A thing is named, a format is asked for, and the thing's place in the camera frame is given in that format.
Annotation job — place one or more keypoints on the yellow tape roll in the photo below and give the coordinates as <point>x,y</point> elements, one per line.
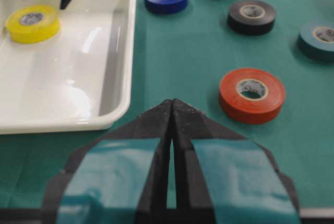
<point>33,24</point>

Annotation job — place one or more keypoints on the green tape roll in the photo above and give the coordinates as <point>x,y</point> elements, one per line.
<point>316,40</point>

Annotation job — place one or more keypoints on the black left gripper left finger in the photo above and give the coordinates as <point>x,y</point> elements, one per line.
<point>121,177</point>

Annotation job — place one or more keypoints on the white plastic tray case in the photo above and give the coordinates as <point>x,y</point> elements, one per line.
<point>78,80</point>

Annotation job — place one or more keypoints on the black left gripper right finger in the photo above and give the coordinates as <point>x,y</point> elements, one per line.
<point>222,177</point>

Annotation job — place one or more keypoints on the black tape roll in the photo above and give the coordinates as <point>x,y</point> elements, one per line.
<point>251,17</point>

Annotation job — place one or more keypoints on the red tape roll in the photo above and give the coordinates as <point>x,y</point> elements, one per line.
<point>251,96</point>

